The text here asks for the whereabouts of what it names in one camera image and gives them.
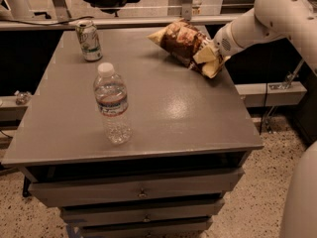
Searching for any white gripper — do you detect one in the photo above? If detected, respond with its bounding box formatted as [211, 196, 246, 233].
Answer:
[193, 21, 246, 63]

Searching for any grey metal rail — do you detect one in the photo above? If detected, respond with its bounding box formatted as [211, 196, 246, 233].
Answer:
[0, 13, 252, 32]

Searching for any black cable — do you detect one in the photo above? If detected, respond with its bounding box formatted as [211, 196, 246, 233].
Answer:
[9, 15, 95, 27]

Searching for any bottom grey drawer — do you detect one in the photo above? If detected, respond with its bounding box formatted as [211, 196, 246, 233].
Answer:
[80, 217, 212, 238]

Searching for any grey drawer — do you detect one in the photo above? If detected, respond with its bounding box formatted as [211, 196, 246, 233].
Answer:
[61, 197, 224, 227]
[80, 217, 212, 238]
[29, 168, 244, 207]

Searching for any brown yellow chip bag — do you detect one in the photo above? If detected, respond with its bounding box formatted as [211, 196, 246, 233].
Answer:
[148, 19, 226, 78]

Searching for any top grey drawer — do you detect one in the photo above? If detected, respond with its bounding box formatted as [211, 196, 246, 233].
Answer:
[29, 168, 244, 207]

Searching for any middle grey drawer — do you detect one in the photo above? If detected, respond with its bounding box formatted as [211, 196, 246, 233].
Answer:
[61, 197, 224, 227]

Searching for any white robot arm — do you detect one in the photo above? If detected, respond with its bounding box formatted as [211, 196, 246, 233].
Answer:
[194, 0, 317, 238]

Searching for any green white soda can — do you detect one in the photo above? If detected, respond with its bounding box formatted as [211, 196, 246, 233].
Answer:
[75, 20, 102, 61]

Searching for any grey drawer cabinet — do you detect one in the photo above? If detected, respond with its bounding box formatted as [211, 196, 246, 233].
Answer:
[1, 25, 264, 238]

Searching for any small crumpled clear object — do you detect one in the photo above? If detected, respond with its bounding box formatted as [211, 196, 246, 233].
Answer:
[14, 90, 32, 105]

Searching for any white cylinder post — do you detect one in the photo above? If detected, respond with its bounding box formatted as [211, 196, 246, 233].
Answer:
[5, 0, 35, 20]

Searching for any clear plastic water bottle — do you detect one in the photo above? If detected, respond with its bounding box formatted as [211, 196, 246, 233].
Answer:
[93, 62, 132, 145]

